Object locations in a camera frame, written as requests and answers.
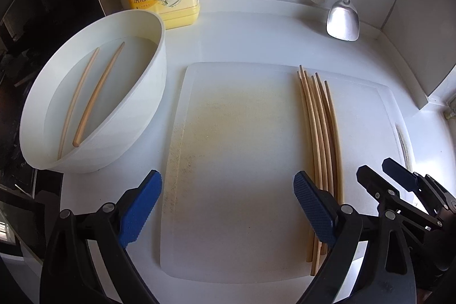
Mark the single light wooden chopstick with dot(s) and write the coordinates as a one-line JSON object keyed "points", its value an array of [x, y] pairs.
{"points": [[76, 101], [96, 94]]}

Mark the white plastic cutting board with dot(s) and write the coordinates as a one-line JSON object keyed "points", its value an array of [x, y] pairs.
{"points": [[242, 147]]}

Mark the small yellowish object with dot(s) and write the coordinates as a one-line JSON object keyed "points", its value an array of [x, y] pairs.
{"points": [[449, 114]]}

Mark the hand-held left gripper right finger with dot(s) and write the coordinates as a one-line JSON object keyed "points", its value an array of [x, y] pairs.
{"points": [[313, 208]]}

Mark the white plastic bowl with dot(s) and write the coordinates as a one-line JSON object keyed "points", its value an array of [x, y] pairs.
{"points": [[142, 94]]}

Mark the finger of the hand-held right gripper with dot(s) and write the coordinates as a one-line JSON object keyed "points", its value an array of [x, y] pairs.
{"points": [[400, 175], [374, 183]]}

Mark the bunch of wooden chopsticks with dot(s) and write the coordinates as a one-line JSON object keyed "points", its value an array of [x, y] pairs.
{"points": [[322, 147]]}

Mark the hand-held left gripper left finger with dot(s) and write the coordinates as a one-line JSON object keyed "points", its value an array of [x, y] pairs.
{"points": [[140, 208]]}

